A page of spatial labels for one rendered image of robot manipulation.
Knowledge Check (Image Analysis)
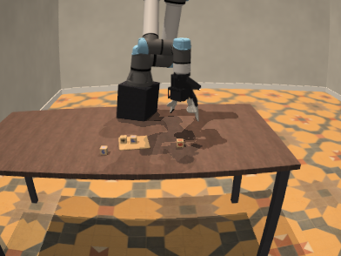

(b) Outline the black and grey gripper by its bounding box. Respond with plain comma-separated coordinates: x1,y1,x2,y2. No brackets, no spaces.
167,72,199,121

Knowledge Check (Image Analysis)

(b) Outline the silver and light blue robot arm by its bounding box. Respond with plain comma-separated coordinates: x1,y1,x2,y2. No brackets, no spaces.
126,0,191,87

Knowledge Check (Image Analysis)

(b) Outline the tan flat mat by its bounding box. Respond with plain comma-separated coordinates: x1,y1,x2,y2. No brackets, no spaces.
119,136,150,151

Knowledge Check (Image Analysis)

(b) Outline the tan letter block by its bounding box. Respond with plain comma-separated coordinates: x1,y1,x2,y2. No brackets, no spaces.
100,146,108,155
120,135,127,144
177,138,184,147
130,135,137,144

